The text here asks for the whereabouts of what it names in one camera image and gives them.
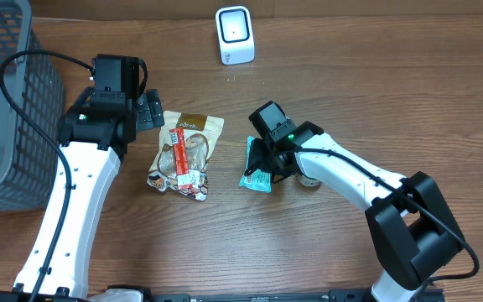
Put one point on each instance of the teal snack packet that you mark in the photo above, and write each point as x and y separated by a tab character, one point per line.
258	181

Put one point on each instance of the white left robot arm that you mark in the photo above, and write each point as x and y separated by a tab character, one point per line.
92	141

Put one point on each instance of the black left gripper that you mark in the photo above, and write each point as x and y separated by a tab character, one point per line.
146	111

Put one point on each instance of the grey plastic mesh basket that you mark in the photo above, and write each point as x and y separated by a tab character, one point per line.
27	162

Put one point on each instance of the red stick packet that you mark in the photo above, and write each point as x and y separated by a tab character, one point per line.
184	181

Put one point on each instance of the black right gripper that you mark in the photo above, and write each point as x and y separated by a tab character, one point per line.
257	155

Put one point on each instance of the green lid jar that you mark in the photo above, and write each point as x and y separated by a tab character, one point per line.
307	181

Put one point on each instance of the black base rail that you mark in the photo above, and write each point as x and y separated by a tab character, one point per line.
144	294

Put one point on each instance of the white barcode scanner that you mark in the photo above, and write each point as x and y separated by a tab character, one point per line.
235	36

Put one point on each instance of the beige snack bag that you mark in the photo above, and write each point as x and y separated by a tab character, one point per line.
201	134

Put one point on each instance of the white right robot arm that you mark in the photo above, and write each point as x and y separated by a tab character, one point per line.
412	228

